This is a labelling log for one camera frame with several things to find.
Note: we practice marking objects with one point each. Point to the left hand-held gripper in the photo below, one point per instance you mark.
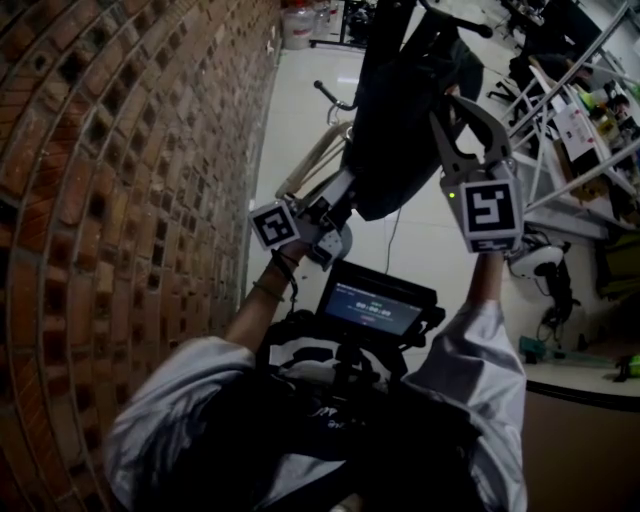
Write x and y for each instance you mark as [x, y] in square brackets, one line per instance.
[274, 224]

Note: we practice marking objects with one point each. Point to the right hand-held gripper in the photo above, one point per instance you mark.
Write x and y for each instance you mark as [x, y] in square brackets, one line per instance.
[487, 210]

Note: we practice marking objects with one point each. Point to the black bag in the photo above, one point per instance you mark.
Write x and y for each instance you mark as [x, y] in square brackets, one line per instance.
[400, 125]

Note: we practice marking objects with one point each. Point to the person's left forearm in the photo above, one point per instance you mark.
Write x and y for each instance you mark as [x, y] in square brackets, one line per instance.
[262, 295]

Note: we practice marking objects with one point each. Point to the person's right forearm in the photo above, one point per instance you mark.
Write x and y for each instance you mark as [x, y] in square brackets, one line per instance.
[485, 277]

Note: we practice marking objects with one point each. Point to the black wrist band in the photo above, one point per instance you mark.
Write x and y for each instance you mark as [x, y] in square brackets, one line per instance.
[286, 265]

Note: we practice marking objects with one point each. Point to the chest-mounted black screen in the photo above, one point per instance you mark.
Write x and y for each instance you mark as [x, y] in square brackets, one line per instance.
[372, 307]

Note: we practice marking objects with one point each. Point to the white headset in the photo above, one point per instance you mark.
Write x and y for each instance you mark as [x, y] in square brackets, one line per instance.
[537, 261]

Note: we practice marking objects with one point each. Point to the clear water jug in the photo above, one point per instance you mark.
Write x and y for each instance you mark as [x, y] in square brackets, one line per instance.
[298, 25]

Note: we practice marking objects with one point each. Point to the black chest harness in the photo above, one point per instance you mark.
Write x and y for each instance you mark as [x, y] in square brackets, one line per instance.
[330, 360]

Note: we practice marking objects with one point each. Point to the person's white shirt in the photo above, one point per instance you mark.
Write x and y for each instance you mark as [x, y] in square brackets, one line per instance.
[465, 380]

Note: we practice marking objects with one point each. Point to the green hand tool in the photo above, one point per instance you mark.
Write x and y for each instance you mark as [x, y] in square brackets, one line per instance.
[555, 352]

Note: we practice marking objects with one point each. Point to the person's dark trousers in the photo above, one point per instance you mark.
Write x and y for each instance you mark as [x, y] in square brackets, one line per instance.
[320, 450]

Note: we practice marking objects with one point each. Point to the metal frame shelf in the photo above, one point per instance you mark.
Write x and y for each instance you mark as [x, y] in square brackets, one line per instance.
[575, 125]

